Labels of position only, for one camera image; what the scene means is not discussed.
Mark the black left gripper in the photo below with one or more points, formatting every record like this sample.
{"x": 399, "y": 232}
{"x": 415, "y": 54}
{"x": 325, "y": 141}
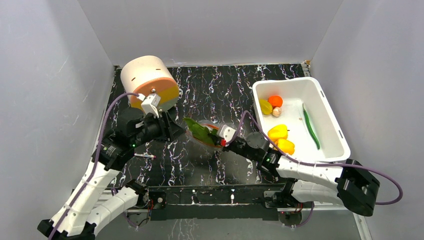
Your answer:
{"x": 170, "y": 130}

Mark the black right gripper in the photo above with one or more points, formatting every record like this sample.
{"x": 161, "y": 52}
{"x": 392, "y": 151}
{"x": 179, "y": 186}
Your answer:
{"x": 227, "y": 144}

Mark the green leafy vegetable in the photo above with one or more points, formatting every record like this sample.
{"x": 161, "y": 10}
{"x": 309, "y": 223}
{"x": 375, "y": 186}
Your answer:
{"x": 203, "y": 133}

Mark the clear zip bag orange zipper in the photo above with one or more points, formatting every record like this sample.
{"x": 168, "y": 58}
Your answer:
{"x": 218, "y": 147}

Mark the yellow bell pepper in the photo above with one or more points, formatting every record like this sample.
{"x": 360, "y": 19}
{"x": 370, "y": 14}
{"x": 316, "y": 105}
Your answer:
{"x": 278, "y": 132}
{"x": 285, "y": 146}

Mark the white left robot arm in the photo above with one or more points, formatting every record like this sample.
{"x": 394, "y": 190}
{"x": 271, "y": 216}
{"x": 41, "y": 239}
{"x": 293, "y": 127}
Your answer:
{"x": 80, "y": 218}

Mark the small pen on table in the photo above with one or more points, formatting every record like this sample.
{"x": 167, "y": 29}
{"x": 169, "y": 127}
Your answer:
{"x": 149, "y": 156}

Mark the yellow star fruit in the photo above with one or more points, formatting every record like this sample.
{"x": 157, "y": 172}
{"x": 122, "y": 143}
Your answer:
{"x": 265, "y": 107}

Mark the orange tomato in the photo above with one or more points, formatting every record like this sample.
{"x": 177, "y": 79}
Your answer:
{"x": 275, "y": 101}

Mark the cream orange cylinder container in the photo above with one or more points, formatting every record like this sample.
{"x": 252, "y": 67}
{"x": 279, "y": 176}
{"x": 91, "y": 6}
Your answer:
{"x": 148, "y": 75}

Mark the green chili pepper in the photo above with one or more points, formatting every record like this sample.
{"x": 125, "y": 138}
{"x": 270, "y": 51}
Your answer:
{"x": 310, "y": 128}

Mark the white plastic bin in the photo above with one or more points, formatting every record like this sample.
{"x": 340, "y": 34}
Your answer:
{"x": 307, "y": 91}

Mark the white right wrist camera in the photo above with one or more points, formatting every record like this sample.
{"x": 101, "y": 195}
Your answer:
{"x": 226, "y": 133}

